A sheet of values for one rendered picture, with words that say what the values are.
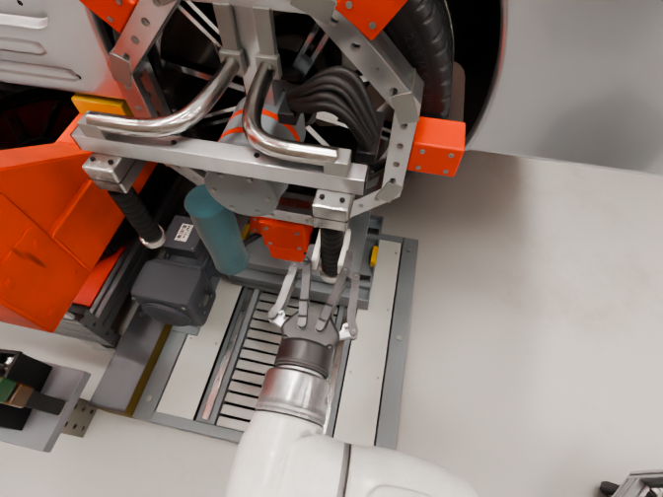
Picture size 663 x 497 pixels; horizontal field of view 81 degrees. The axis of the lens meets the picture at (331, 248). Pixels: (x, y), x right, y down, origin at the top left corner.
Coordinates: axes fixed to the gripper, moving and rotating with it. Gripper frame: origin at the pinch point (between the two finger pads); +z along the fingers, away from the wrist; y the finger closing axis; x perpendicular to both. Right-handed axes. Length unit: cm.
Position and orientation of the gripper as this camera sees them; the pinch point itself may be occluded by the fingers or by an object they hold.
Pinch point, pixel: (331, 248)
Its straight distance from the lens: 62.7
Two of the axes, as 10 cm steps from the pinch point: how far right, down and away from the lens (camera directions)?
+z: 2.1, -8.3, 5.2
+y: 9.8, 1.7, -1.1
